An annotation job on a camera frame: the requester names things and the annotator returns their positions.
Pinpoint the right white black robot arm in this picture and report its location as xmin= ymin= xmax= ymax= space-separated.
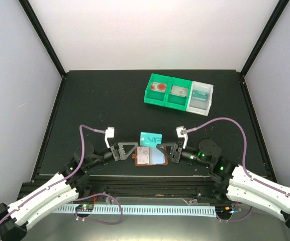
xmin=156 ymin=139 xmax=290 ymax=229

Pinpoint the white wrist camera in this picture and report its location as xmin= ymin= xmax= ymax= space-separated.
xmin=176 ymin=126 xmax=188 ymax=149
xmin=105 ymin=127 xmax=115 ymax=148

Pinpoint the right small circuit board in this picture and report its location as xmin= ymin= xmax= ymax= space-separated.
xmin=215 ymin=206 xmax=237 ymax=214

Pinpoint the teal card in white bin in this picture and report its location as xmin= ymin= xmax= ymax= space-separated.
xmin=191 ymin=89 xmax=208 ymax=101

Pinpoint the pink white numbered card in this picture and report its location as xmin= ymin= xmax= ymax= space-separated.
xmin=170 ymin=85 xmax=188 ymax=97

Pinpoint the green plastic bin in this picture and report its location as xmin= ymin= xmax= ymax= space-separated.
xmin=144 ymin=73 xmax=171 ymax=106
xmin=165 ymin=77 xmax=192 ymax=111

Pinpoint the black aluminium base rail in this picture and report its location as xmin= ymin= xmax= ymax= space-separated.
xmin=66 ymin=175 xmax=231 ymax=205

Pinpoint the small circuit board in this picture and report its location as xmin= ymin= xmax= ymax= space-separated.
xmin=215 ymin=206 xmax=237 ymax=214
xmin=75 ymin=204 xmax=93 ymax=212

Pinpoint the left small circuit board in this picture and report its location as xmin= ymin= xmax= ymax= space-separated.
xmin=75 ymin=204 xmax=93 ymax=212

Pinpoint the teal VIP card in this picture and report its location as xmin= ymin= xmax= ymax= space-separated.
xmin=140 ymin=132 xmax=162 ymax=148

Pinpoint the right black frame post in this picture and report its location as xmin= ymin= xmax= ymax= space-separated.
xmin=240 ymin=0 xmax=289 ymax=77

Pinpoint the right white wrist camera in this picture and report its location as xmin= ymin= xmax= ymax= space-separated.
xmin=176 ymin=126 xmax=188 ymax=149

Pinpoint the left green plastic bin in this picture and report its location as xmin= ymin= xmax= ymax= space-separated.
xmin=144 ymin=73 xmax=171 ymax=106

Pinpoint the white slotted cable duct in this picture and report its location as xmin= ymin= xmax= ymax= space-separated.
xmin=53 ymin=204 xmax=216 ymax=217

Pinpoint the brown leather card holder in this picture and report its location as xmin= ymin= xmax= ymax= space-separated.
xmin=132 ymin=146 xmax=168 ymax=166

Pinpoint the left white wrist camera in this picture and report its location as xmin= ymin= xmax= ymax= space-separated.
xmin=105 ymin=127 xmax=115 ymax=148

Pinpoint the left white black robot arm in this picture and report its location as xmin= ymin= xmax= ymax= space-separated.
xmin=0 ymin=142 xmax=138 ymax=240

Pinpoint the left black frame post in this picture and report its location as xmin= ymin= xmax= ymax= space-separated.
xmin=19 ymin=0 xmax=66 ymax=78

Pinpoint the white plastic bin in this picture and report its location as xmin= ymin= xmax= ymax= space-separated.
xmin=186 ymin=81 xmax=214 ymax=116

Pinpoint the black frame post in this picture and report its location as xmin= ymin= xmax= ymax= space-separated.
xmin=19 ymin=0 xmax=66 ymax=78
xmin=240 ymin=0 xmax=289 ymax=77

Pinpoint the middle green plastic bin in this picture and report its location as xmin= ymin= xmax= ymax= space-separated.
xmin=165 ymin=77 xmax=192 ymax=111

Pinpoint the card with red circles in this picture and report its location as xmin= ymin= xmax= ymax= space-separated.
xmin=150 ymin=82 xmax=167 ymax=93

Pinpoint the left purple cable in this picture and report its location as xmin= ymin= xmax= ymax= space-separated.
xmin=0 ymin=125 xmax=108 ymax=240

